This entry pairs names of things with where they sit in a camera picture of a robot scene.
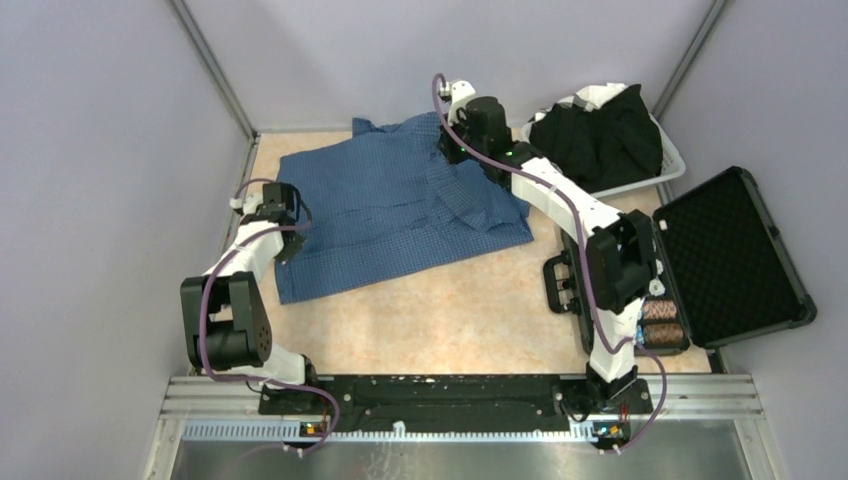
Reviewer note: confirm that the blue checkered long sleeve shirt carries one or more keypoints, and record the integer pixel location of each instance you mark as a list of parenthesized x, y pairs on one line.
[(386, 204)]

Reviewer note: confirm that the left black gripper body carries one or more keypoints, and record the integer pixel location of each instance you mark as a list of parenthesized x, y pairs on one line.
[(292, 246)]

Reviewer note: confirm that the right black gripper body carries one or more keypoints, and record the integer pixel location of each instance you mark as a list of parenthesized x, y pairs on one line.
[(455, 151)]

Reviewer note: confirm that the black poker chip case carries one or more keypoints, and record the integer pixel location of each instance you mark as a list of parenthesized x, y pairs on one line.
[(711, 265)]

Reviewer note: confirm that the black shirt in basket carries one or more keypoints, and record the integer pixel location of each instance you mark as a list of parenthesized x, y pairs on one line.
[(596, 142)]

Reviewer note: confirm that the white plastic laundry basket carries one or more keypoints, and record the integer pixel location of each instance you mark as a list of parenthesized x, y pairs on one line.
[(666, 166)]

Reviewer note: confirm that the white garment in basket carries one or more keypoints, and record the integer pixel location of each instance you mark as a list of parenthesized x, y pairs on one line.
[(588, 99)]

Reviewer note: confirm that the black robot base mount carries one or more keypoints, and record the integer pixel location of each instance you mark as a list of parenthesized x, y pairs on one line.
[(456, 403)]

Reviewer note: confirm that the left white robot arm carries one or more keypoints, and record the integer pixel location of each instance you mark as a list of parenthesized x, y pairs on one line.
[(226, 324)]

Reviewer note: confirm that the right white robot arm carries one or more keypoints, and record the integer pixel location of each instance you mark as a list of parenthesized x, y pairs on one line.
[(590, 238)]

